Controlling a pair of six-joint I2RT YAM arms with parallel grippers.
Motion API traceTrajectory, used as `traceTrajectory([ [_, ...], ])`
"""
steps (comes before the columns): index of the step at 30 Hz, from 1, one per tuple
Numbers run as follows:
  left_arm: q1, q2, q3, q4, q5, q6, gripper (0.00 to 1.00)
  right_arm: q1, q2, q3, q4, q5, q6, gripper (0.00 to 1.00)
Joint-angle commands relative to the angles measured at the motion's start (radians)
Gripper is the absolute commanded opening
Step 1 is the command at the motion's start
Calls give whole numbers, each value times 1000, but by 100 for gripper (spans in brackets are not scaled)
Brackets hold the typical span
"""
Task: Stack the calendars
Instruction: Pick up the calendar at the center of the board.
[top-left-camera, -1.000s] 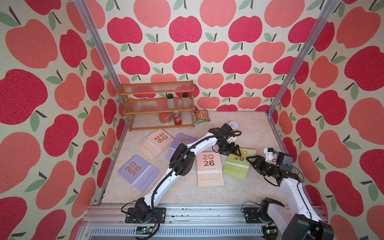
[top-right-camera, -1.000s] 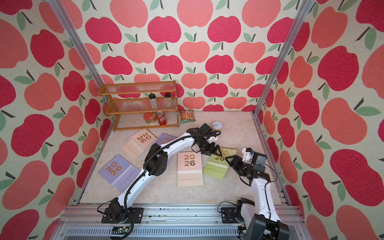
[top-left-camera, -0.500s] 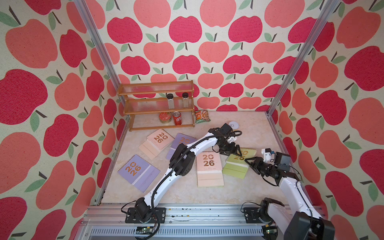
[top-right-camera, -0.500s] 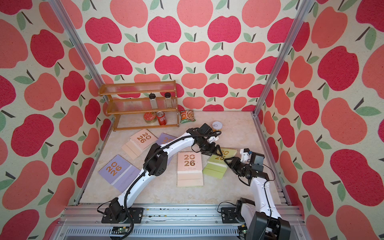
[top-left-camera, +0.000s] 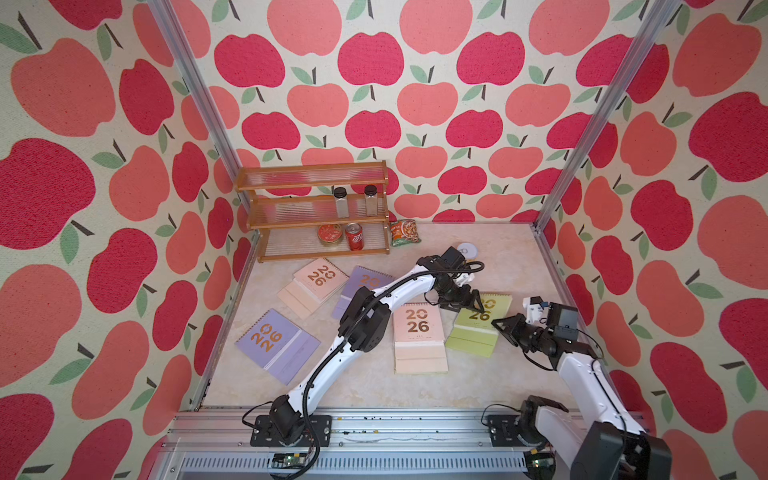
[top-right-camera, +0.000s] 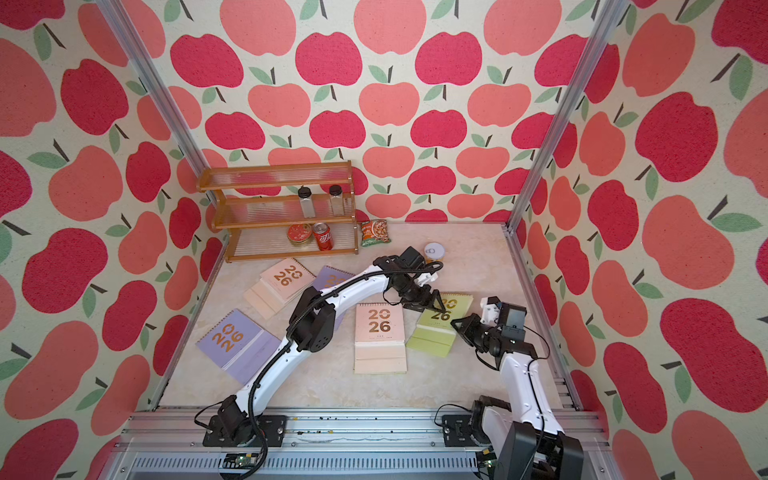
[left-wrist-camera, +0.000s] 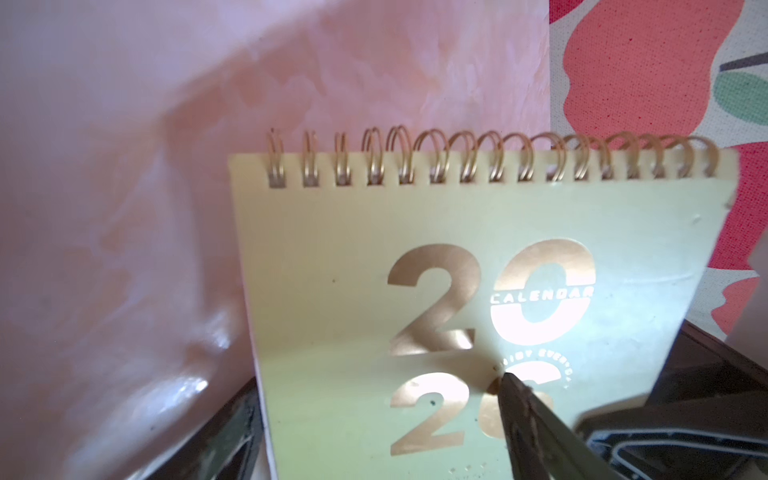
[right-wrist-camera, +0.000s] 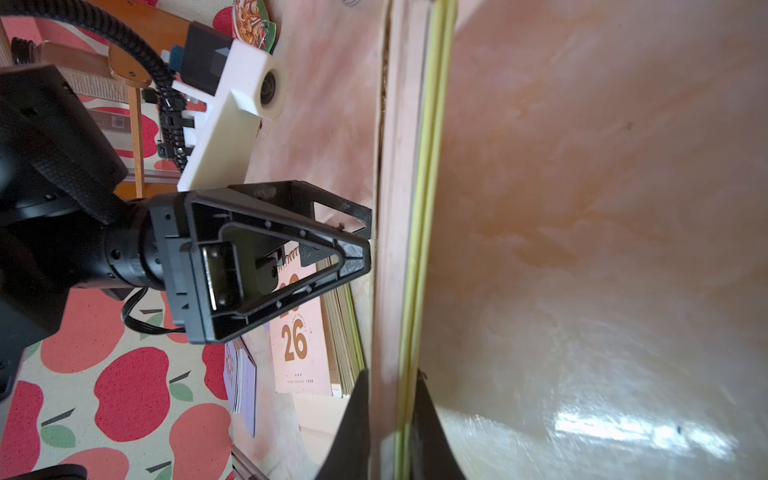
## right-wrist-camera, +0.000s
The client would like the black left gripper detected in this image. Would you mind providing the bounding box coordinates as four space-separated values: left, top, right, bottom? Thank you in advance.
102 180 372 344

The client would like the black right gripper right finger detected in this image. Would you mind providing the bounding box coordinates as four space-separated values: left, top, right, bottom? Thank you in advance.
409 370 466 480

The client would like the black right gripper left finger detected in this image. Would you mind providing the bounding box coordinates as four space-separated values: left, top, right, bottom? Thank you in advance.
315 370 371 480

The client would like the pink calendar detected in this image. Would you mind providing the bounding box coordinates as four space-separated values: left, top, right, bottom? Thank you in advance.
268 239 367 398
369 1 437 479

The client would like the green calendar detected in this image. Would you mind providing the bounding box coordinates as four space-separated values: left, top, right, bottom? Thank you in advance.
394 1 458 479

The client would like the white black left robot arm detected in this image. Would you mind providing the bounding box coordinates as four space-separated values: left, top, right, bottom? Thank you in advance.
1 1 372 397

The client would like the purple calendar left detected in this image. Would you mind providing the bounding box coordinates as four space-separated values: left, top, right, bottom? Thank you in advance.
223 338 257 438

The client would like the green orange snack packet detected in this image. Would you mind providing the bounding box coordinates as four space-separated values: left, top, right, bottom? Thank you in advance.
232 0 277 54

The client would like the wooden three-tier shelf rack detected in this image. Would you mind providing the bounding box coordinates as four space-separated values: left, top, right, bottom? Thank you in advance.
1 1 205 198

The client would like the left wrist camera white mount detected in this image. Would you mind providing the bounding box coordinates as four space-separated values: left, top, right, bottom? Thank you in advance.
161 22 284 191

